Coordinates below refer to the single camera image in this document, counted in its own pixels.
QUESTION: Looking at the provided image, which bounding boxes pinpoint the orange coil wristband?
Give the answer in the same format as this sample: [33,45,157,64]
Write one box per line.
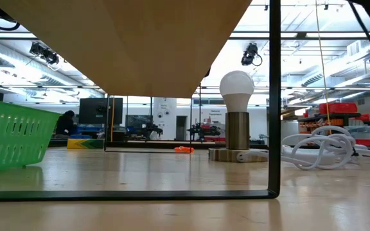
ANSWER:
[173,146,195,154]

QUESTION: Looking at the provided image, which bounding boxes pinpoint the wooden shelf riser black legs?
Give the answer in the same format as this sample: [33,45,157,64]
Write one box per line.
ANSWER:
[0,0,282,202]

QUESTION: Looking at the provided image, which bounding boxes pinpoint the brass lamp with white bulb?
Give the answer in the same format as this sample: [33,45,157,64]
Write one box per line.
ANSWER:
[207,70,269,164]

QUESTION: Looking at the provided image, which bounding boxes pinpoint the black monitor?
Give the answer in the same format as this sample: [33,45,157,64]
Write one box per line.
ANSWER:
[78,97,124,126]

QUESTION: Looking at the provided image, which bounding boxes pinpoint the blue storage bin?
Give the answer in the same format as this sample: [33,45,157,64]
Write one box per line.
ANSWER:
[75,126,105,135]

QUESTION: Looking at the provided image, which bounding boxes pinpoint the yellow green crayon box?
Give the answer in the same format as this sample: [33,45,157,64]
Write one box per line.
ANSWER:
[66,138,105,150]

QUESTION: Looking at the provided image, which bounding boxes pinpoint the person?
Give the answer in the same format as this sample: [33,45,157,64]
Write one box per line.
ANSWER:
[55,110,79,139]

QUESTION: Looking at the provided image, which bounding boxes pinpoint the black storage rack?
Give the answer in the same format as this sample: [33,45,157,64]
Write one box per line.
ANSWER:
[297,112,370,149]

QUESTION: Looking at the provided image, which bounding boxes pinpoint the red storage bin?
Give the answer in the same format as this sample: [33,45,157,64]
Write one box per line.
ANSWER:
[319,102,358,116]

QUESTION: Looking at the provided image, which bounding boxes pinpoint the green plastic basket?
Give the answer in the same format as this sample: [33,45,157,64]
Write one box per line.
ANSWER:
[0,97,61,175]

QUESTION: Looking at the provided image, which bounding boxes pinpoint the black table frame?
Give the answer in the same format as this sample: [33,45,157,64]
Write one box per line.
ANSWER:
[48,138,370,158]

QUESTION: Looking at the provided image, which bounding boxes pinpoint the yellow hanging cord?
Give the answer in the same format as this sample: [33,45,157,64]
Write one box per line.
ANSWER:
[110,96,116,142]

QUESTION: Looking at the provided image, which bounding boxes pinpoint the black overhead camera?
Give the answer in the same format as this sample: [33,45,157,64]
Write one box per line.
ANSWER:
[241,42,263,67]

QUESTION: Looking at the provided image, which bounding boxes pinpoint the white lamp cable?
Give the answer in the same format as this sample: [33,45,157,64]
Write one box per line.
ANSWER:
[236,124,370,171]

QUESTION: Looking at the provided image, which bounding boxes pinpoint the thin yellow rope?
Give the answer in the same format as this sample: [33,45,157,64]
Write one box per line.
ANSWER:
[314,0,332,135]

